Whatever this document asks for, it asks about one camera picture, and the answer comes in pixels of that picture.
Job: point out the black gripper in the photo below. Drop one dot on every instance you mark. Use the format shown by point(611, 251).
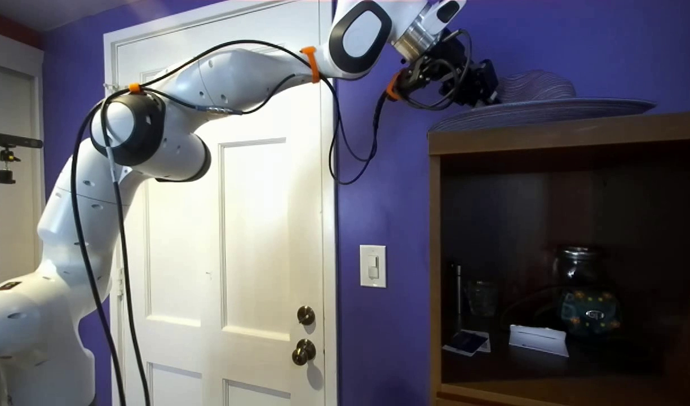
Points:
point(442, 80)

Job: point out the purple wide-brim hat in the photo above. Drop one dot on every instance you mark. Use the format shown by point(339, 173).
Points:
point(555, 114)

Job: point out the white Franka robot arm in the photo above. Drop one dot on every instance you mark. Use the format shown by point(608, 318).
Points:
point(76, 250)

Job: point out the white panel door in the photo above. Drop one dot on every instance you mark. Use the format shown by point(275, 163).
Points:
point(268, 226)

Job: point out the dark brass door knob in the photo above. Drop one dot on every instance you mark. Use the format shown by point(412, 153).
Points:
point(302, 352)

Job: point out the white closet door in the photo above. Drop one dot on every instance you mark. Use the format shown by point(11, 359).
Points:
point(15, 226)

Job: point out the brown wooden cabinet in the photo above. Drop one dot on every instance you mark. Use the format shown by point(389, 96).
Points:
point(555, 138)

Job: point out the clear drinking glass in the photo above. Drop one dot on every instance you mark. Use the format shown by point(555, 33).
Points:
point(481, 300)

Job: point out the glass jar with marbles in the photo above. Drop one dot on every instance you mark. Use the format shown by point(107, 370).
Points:
point(585, 300)

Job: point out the small flat dark device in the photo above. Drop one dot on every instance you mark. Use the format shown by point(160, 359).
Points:
point(467, 343)

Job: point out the brass deadbolt lock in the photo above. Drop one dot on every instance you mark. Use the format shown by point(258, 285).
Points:
point(306, 316)

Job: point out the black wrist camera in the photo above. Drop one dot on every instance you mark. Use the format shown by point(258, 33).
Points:
point(450, 44)

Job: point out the white light switch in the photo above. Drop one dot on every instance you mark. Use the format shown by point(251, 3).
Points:
point(372, 267)

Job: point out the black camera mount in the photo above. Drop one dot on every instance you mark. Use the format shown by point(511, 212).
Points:
point(7, 140)

